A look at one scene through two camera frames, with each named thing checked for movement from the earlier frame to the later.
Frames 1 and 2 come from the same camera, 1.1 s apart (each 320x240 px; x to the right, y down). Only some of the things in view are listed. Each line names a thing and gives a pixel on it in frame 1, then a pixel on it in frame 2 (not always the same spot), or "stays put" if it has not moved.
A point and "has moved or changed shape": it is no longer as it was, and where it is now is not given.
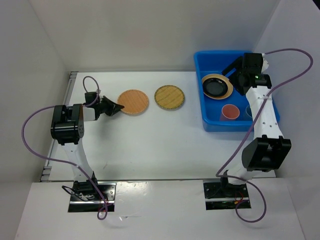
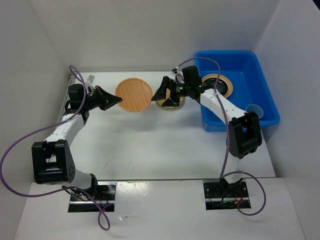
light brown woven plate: [136, 102] has moved or changed shape
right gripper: [235, 64] to [161, 94]
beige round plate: [230, 86] stays put
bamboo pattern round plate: [169, 97] stays put
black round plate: [215, 87] stays put
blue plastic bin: [209, 62] stays put
